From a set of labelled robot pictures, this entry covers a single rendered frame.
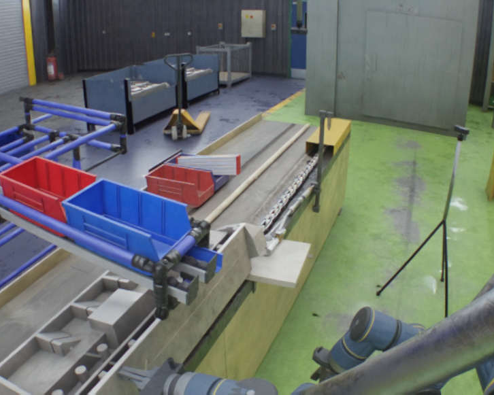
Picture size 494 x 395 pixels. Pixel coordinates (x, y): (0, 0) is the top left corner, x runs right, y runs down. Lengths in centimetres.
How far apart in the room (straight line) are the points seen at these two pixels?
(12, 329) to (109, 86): 511
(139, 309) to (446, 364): 91
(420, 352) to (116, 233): 71
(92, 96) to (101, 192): 550
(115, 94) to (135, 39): 696
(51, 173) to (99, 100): 527
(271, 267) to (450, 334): 114
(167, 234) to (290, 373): 141
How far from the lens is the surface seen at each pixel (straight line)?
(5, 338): 165
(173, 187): 227
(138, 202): 112
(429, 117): 694
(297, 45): 1076
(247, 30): 1097
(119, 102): 631
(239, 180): 258
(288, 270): 169
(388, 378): 77
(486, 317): 64
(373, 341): 120
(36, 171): 141
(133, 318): 128
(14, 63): 1330
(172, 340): 123
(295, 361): 239
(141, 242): 96
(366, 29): 682
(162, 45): 1259
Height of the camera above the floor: 178
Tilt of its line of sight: 26 degrees down
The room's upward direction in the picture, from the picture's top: straight up
